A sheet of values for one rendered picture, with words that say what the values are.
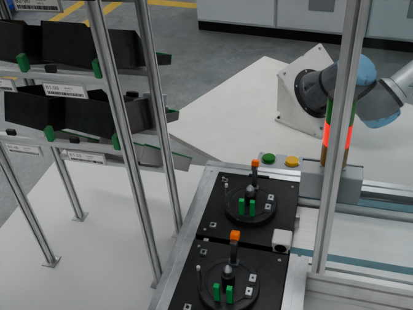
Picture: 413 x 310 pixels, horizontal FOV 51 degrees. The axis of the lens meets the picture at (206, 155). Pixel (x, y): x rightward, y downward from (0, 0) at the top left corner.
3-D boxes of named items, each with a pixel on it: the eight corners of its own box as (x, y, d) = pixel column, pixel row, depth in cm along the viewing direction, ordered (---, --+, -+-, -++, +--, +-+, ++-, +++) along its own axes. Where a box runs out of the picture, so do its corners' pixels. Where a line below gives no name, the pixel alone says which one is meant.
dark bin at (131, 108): (136, 111, 119) (138, 83, 117) (178, 120, 114) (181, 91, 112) (63, 127, 94) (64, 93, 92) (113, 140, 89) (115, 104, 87)
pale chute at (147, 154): (150, 162, 133) (153, 147, 133) (188, 172, 128) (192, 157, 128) (95, 149, 107) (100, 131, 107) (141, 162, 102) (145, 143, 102)
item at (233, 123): (264, 61, 209) (264, 55, 207) (464, 129, 159) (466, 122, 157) (156, 131, 172) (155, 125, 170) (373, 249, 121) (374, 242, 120)
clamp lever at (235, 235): (230, 258, 102) (232, 229, 100) (238, 259, 102) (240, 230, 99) (226, 266, 99) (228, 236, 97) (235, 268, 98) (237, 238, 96)
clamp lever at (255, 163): (251, 184, 121) (252, 158, 118) (258, 185, 120) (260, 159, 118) (248, 189, 118) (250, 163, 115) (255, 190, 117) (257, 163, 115)
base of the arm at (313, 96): (310, 66, 162) (329, 54, 154) (336, 96, 164) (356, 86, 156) (291, 90, 154) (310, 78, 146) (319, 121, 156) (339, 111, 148)
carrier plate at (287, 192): (218, 177, 131) (218, 171, 129) (300, 187, 125) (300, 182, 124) (195, 238, 113) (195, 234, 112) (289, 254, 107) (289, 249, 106)
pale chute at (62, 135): (105, 155, 137) (109, 142, 137) (141, 165, 132) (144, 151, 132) (42, 143, 111) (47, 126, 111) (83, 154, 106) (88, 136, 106)
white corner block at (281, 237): (273, 238, 112) (274, 227, 109) (291, 240, 111) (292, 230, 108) (270, 252, 108) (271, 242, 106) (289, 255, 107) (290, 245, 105)
